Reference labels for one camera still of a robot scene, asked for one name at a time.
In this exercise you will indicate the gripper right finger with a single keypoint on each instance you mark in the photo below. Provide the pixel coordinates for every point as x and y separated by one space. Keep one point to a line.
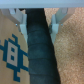
57 20

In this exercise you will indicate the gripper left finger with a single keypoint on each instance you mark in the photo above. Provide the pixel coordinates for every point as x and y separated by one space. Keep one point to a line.
19 20

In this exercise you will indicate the wooden drawer box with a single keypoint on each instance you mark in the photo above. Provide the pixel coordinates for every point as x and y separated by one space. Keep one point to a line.
13 53

